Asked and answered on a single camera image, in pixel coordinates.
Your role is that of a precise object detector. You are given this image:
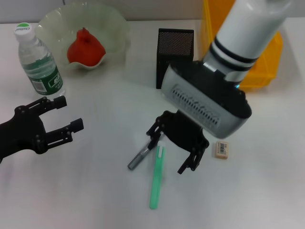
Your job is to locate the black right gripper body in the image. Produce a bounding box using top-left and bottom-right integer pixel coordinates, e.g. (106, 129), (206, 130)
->
(162, 110), (208, 154)

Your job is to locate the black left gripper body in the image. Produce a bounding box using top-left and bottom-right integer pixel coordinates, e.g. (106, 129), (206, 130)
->
(0, 105), (48, 160)

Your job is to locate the clear green-label water bottle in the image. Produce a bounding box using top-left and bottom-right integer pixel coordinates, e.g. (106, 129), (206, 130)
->
(13, 22), (66, 96)

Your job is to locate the mint green pen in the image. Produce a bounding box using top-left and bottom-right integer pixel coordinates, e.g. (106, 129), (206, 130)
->
(149, 140), (165, 210)

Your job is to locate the red-orange fruit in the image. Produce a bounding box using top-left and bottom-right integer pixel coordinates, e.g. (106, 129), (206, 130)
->
(66, 27), (106, 69)

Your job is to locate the beige eraser with barcode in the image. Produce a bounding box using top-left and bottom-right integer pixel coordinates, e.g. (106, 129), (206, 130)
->
(214, 140), (232, 159)

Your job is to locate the grey marker pen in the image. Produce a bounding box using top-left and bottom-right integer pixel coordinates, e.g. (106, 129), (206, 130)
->
(127, 132), (165, 171)

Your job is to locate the pale green glass fruit plate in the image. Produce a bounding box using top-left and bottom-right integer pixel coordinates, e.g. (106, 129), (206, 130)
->
(34, 1), (132, 77)

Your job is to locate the black mesh pen holder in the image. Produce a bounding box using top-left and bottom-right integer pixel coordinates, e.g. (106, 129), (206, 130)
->
(156, 28), (195, 90)

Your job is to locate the yellow plastic bin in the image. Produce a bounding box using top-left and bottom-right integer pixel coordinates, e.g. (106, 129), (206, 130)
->
(201, 0), (284, 93)

